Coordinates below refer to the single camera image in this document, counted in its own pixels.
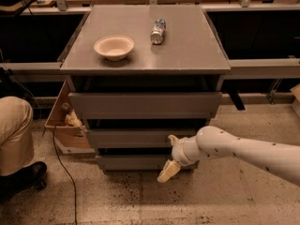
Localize grey bottom drawer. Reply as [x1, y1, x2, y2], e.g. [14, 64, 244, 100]
[96, 155, 172, 171]

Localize grey top drawer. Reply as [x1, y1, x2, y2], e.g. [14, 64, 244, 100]
[68, 92, 221, 120]

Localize white paper bowl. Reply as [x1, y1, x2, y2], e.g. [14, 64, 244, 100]
[94, 35, 135, 61]

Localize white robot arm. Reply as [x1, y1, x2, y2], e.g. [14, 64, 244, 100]
[157, 126, 300, 186]

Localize silver soda can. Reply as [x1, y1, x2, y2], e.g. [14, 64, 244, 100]
[150, 19, 166, 45]

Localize grey drawer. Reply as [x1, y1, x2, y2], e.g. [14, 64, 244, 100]
[86, 128, 197, 148]
[68, 92, 221, 120]
[96, 155, 172, 171]

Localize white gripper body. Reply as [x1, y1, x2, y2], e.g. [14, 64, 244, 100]
[172, 136, 203, 166]

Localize wooden box on floor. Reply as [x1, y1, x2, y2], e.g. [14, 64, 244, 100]
[45, 82, 92, 154]

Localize person leg beige trousers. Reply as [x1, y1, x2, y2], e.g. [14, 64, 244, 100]
[0, 97, 34, 176]

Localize yellow toy in box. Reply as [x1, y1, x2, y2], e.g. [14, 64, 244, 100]
[65, 111, 83, 128]

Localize black shoe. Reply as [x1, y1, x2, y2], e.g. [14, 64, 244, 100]
[0, 161, 47, 203]

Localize grey metal rail frame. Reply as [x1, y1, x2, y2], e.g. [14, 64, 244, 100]
[0, 6, 299, 93]

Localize black floor cable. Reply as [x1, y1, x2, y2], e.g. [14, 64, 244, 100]
[52, 124, 79, 225]

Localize grey drawer cabinet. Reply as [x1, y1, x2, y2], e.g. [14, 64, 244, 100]
[61, 5, 230, 172]

